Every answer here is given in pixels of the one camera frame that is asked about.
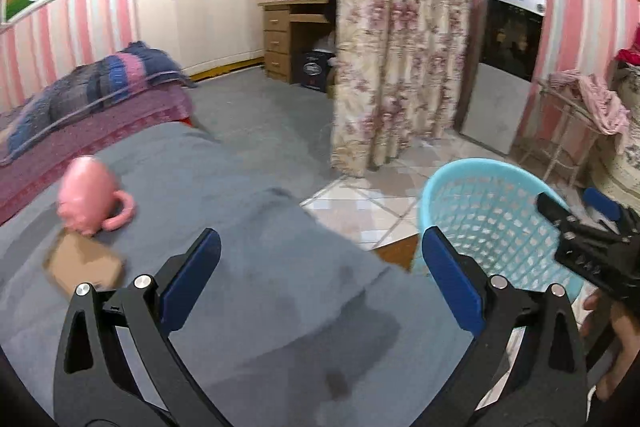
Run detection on person's hand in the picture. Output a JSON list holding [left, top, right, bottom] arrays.
[[579, 289, 639, 401]]

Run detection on beige patterned bedding pile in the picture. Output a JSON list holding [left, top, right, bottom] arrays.
[[589, 66, 640, 211]]

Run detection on metal rack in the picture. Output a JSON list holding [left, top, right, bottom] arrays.
[[518, 80, 601, 187]]

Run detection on light blue plastic basket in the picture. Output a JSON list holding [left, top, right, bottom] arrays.
[[416, 158, 584, 301]]

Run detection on pink cloth on rack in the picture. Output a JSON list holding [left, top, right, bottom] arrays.
[[549, 69, 629, 135]]

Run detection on brown phone case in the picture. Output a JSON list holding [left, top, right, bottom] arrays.
[[42, 229, 125, 300]]

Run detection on red clothes pile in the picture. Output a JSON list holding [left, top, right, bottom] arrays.
[[615, 46, 640, 66]]

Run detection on pink piggy bank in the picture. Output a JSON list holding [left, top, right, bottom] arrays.
[[56, 156, 136, 236]]

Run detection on grey bed sheet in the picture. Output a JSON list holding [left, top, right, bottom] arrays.
[[0, 120, 476, 427]]

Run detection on black and silver refrigerator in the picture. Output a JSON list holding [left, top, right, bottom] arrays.
[[461, 0, 547, 155]]

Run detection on bed with purple cover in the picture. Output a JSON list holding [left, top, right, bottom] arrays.
[[1, 83, 192, 222]]

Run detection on floral beige curtain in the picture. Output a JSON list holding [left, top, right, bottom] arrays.
[[331, 0, 471, 176]]

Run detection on black box under desk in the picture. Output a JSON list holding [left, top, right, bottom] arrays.
[[294, 50, 335, 92]]

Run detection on striped colourful blanket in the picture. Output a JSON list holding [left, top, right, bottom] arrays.
[[1, 41, 194, 166]]

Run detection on wooden desk with drawers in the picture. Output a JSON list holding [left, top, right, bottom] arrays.
[[259, 0, 331, 83]]

